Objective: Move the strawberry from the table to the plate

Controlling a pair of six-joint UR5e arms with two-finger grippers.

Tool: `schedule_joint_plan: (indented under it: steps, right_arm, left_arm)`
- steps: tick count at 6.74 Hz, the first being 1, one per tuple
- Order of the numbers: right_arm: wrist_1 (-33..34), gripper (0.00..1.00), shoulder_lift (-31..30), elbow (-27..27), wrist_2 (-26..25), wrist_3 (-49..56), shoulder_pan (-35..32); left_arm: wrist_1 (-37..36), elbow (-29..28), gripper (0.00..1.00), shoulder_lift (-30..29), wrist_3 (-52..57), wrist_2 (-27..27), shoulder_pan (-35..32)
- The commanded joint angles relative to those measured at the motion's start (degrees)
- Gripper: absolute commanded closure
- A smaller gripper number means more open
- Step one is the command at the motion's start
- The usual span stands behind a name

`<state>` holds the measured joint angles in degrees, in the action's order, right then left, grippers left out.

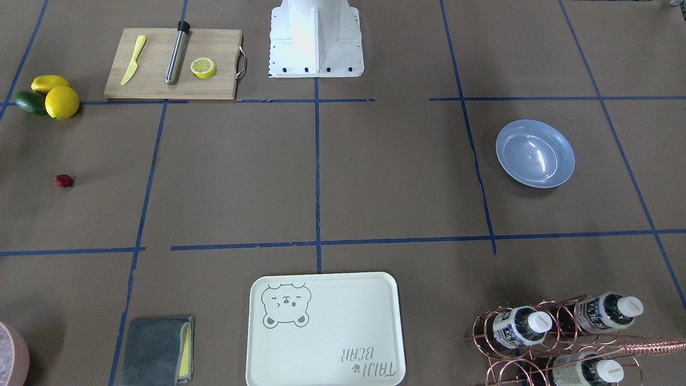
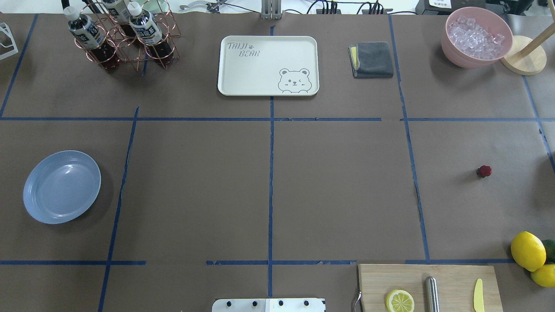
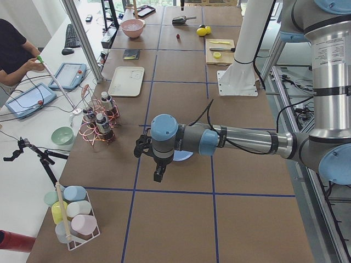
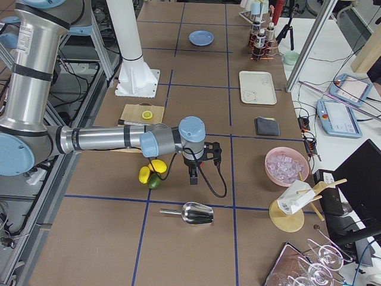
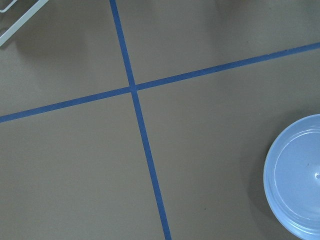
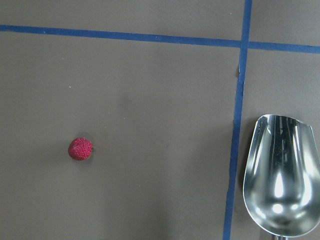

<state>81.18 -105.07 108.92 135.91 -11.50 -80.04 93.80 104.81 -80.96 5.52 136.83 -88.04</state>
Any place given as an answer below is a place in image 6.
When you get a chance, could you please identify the red strawberry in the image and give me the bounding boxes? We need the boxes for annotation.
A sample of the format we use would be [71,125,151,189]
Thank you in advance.
[67,137,95,161]

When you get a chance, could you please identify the blue tape grid lines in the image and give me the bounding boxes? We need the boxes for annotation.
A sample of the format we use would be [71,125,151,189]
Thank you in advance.
[0,0,320,240]

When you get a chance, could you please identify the metal scoop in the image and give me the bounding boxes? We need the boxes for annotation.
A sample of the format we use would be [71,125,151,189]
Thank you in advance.
[242,114,320,240]

